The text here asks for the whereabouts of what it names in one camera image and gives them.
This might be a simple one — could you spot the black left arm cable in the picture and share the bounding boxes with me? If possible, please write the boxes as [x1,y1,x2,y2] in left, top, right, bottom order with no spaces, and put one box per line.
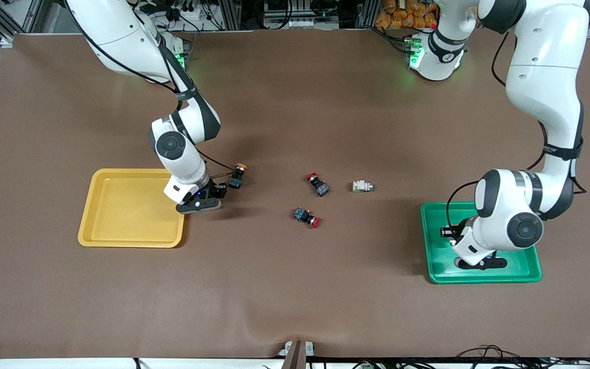
[446,31,587,241]

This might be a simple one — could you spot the pile of orange packets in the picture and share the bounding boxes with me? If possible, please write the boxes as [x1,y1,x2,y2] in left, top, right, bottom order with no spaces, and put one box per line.
[375,0,440,30]

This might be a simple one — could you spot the green plastic tray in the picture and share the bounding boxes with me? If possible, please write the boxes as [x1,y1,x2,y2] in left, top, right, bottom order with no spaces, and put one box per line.
[420,201,542,284]

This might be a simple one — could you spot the red push button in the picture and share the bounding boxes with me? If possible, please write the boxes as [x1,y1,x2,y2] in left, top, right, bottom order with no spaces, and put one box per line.
[306,172,331,197]
[293,207,321,229]

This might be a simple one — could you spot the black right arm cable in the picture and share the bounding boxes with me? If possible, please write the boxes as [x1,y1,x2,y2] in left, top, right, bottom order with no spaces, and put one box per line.
[67,0,239,179]

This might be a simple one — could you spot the brown table mat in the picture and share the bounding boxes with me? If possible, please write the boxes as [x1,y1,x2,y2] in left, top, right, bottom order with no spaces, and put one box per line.
[0,28,590,359]

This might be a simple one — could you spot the aluminium frame post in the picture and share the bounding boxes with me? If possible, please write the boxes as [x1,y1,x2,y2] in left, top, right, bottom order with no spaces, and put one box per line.
[222,0,242,30]
[355,0,380,29]

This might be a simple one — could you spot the white power strip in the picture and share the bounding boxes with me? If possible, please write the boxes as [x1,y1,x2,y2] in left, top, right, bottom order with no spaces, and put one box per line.
[164,4,208,24]

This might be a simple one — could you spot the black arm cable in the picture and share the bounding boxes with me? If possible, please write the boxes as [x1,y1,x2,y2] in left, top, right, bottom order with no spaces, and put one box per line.
[446,31,587,241]
[67,0,239,179]

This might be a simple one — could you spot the metal table clamp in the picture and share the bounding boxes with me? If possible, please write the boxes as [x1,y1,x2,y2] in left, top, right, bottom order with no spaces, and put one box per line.
[277,340,316,369]

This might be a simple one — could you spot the yellow plastic tray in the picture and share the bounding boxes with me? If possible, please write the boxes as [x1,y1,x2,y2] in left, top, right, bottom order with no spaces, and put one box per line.
[78,168,191,249]

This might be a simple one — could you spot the yellow push button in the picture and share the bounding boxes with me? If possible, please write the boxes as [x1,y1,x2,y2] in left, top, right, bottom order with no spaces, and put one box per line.
[228,163,250,189]

